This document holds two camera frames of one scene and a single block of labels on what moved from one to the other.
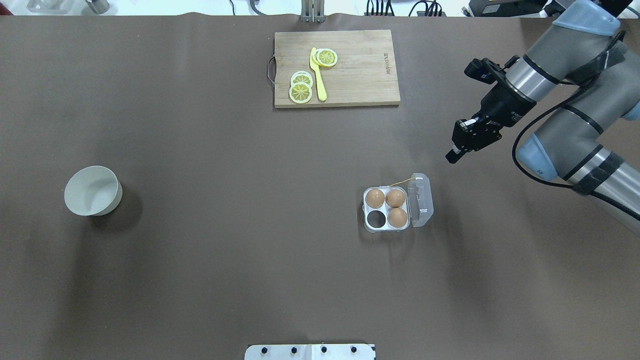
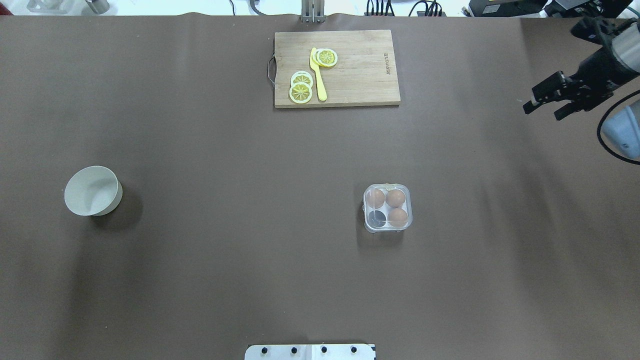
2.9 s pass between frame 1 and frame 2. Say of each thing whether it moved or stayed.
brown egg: stayed
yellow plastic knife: stayed
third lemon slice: stayed
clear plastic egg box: moved
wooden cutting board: stayed
